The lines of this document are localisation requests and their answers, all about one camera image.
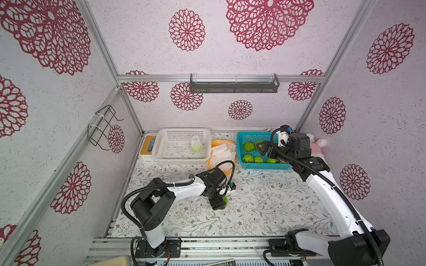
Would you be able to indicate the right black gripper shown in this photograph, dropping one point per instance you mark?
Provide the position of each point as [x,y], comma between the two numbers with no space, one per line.
[269,146]

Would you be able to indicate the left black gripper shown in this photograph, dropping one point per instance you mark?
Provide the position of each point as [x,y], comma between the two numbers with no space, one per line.
[218,204]

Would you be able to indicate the white foam net sleeve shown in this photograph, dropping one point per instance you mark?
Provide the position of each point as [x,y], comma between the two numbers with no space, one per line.
[195,140]

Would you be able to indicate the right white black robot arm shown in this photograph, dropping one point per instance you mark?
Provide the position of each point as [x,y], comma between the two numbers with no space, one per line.
[358,243]

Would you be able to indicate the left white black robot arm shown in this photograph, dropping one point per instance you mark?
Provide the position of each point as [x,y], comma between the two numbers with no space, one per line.
[148,206]

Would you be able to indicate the pile of white foam nets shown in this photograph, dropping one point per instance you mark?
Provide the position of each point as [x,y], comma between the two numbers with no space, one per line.
[221,154]

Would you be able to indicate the teal plastic basket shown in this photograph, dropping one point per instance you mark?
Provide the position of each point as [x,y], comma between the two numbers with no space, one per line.
[251,136]

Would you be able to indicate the white teddy bear pink shirt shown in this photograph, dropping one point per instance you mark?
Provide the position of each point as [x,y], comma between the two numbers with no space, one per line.
[316,146]

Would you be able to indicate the white plastic basket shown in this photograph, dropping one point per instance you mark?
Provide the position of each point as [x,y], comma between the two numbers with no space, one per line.
[173,146]

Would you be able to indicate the white box wooden lid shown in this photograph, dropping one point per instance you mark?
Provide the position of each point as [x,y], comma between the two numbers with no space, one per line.
[146,150]

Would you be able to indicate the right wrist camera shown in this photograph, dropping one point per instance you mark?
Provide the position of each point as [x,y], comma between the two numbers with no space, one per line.
[283,135]

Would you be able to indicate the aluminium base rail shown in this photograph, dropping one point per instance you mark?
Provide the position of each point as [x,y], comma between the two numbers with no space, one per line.
[192,251]

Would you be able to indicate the black wire wall rack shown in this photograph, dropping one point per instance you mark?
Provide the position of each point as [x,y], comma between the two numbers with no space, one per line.
[106,134]

